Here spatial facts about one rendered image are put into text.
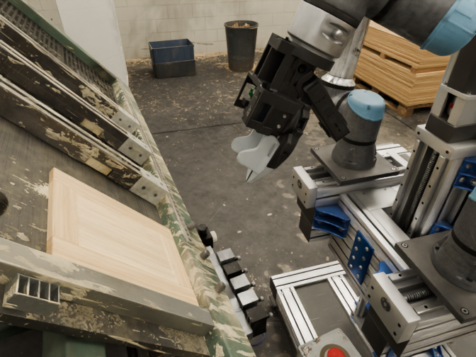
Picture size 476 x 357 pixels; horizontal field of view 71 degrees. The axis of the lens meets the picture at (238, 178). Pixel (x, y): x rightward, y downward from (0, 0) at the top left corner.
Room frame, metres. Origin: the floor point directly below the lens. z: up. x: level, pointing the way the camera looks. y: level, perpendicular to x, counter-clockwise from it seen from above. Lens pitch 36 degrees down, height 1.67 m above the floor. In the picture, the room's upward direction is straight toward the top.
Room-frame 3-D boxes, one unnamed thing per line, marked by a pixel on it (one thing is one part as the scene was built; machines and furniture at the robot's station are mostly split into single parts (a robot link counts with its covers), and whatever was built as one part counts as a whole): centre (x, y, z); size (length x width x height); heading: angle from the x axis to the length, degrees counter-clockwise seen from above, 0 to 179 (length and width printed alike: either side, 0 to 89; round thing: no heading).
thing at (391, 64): (4.78, -2.05, 0.39); 2.46 x 1.05 x 0.78; 16
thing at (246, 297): (0.73, 0.03, 0.69); 0.50 x 0.14 x 0.24; 24
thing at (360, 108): (1.00, -0.40, 1.20); 0.13 x 0.12 x 0.14; 33
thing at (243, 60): (5.25, -0.05, 0.33); 0.52 x 0.51 x 0.65; 16
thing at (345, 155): (0.99, -0.41, 1.09); 0.15 x 0.15 x 0.10
